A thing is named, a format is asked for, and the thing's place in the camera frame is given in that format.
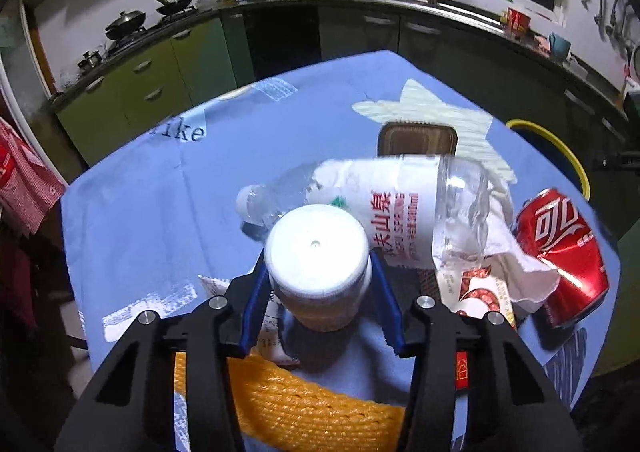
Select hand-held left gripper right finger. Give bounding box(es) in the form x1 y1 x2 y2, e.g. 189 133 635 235
369 252 583 452

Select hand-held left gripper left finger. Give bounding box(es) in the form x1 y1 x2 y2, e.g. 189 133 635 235
54 249 273 452

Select white-capped glass jar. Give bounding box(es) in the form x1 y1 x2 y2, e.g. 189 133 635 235
264 205 373 333

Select red patterned snack wrapper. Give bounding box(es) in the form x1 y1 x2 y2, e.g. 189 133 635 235
435 267 517 330

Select clear plastic water bottle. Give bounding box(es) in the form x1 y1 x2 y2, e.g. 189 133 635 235
236 155 501 273

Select white paper tissue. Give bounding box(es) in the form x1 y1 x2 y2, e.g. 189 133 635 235
435 182 560 314

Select blue printed tablecloth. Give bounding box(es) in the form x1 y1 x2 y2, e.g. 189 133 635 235
60 50 623 452

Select brown plastic food container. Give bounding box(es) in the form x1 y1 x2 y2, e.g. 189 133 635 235
377 122 458 158

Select red soda can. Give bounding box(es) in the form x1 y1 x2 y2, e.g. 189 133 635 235
511 188 611 329

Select green kitchen cabinets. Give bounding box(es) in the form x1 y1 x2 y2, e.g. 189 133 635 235
52 15 238 168

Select red checkered apron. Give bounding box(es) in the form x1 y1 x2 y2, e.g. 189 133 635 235
0 117 68 235

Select gas stove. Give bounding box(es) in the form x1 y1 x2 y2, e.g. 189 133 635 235
100 7 201 58

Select teal cup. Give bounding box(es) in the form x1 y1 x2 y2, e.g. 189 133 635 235
548 32 571 58

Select black wok with lid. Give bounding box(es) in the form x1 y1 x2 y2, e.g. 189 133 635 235
104 10 147 39

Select black wok with wooden handle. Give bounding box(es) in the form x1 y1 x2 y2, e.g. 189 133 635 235
154 0 196 16

